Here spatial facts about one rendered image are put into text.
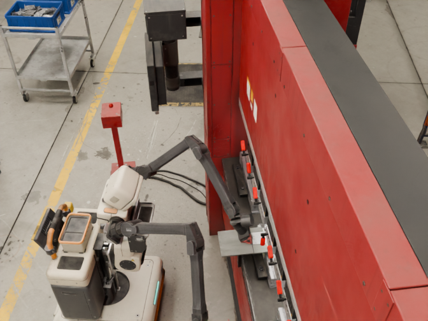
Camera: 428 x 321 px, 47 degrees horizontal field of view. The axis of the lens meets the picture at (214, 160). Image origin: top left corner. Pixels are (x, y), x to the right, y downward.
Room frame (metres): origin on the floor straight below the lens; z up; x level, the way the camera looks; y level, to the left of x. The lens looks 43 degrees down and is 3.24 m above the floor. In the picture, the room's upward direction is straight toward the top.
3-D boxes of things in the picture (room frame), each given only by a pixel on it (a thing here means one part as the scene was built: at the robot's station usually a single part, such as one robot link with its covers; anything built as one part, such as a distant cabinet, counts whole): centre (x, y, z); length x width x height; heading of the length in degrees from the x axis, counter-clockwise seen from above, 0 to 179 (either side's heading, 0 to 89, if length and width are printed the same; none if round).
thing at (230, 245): (1.74, -0.16, 1.00); 0.26 x 0.18 x 0.01; 97
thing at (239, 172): (2.34, -0.18, 0.89); 0.30 x 0.05 x 0.03; 7
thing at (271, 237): (1.58, -0.32, 1.26); 0.15 x 0.09 x 0.17; 7
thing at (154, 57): (2.88, 0.39, 1.42); 0.45 x 0.12 x 0.36; 7
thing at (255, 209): (2.30, -0.24, 0.92); 0.50 x 0.06 x 0.10; 7
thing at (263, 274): (1.71, -0.25, 0.89); 0.30 x 0.05 x 0.03; 7
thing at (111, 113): (3.28, 0.86, 0.41); 0.25 x 0.20 x 0.83; 97
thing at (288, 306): (1.18, -0.37, 1.26); 0.15 x 0.09 x 0.17; 7
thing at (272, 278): (1.70, -0.31, 0.92); 0.39 x 0.06 x 0.10; 7
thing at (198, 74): (3.01, 0.12, 1.18); 0.40 x 0.24 x 0.07; 7
